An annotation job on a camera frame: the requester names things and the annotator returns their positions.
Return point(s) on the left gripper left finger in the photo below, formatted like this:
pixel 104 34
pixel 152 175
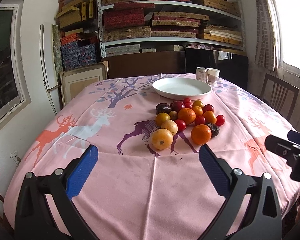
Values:
pixel 33 217

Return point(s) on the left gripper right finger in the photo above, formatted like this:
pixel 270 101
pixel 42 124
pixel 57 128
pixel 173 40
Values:
pixel 251 208

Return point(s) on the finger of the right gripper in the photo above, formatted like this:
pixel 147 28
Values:
pixel 279 146
pixel 294 136

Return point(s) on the red cherry tomato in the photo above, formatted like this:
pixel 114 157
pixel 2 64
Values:
pixel 181 125

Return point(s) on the dark red plum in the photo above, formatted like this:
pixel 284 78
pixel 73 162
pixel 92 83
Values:
pixel 177 106

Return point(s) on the pale yellow round fruit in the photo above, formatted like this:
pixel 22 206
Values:
pixel 171 126

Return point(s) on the yellow orange fruit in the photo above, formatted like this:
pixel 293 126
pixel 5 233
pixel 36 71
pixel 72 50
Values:
pixel 161 139

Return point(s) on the yellow tomato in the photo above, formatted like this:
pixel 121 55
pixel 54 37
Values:
pixel 161 118

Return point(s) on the dark purple mangosteen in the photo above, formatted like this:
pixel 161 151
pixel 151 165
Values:
pixel 163 108

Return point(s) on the wooden chair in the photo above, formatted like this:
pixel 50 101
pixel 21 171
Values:
pixel 279 94

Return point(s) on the checked curtain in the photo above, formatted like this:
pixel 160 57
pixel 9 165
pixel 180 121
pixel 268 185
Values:
pixel 266 50

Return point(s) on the white paper cup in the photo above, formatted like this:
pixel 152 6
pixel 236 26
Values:
pixel 212 76

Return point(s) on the pink deer tablecloth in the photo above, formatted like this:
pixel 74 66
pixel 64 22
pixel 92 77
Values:
pixel 137 192

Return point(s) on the pink drink can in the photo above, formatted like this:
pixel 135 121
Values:
pixel 201 74

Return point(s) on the white plate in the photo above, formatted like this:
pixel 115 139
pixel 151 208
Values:
pixel 179 88

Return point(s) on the framed picture board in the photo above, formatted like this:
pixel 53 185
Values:
pixel 74 81

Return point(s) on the metal storage shelf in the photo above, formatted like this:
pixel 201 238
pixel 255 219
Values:
pixel 131 26

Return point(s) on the window with white frame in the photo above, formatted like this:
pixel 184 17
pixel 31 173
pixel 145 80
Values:
pixel 14 94

